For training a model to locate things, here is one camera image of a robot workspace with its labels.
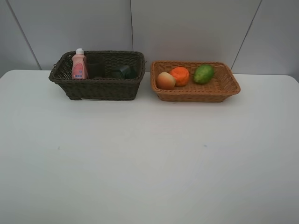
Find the round bread bun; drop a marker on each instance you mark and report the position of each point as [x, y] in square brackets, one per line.
[165, 81]

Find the black rectangular box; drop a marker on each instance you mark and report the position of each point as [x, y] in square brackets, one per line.
[124, 72]

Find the orange mandarin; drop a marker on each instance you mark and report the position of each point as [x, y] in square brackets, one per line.
[181, 76]

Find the green lime fruit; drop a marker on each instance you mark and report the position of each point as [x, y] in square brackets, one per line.
[203, 74]

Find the purple translucent cup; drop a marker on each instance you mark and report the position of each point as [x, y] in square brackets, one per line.
[95, 66]

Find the pink bottle white cap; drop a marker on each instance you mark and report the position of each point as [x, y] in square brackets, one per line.
[79, 70]

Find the dark brown wicker basket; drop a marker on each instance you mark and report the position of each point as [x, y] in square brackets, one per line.
[106, 88]

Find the light orange wicker basket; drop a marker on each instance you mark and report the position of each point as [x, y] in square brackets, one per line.
[222, 85]

